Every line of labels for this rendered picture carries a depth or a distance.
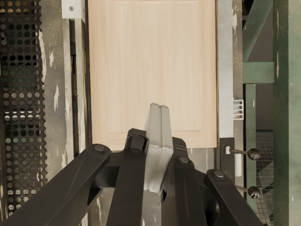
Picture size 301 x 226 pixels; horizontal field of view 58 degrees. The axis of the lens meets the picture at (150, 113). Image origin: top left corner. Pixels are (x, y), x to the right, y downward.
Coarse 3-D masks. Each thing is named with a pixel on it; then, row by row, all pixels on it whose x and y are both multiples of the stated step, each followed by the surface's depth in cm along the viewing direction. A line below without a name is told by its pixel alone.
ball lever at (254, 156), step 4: (224, 148) 93; (228, 148) 92; (252, 148) 84; (224, 152) 93; (228, 152) 92; (236, 152) 89; (240, 152) 88; (244, 152) 87; (248, 152) 84; (252, 152) 83; (256, 152) 82; (248, 156) 84; (252, 156) 83; (256, 156) 82
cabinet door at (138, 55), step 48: (96, 0) 92; (144, 0) 93; (192, 0) 94; (96, 48) 92; (144, 48) 94; (192, 48) 94; (96, 96) 93; (144, 96) 94; (192, 96) 95; (192, 144) 95
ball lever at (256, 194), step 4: (240, 188) 88; (244, 188) 87; (252, 188) 84; (256, 188) 84; (248, 192) 84; (252, 192) 83; (256, 192) 83; (260, 192) 84; (252, 196) 83; (256, 196) 83
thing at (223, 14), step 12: (216, 0) 93; (228, 0) 92; (216, 12) 93; (228, 12) 92; (216, 24) 94; (228, 24) 92; (216, 36) 94; (228, 36) 92; (216, 48) 94; (228, 48) 93; (216, 60) 95; (228, 60) 93; (216, 72) 95; (228, 72) 93; (216, 84) 95; (228, 84) 93; (228, 96) 93; (228, 108) 93; (228, 120) 94; (228, 132) 94; (216, 156) 98
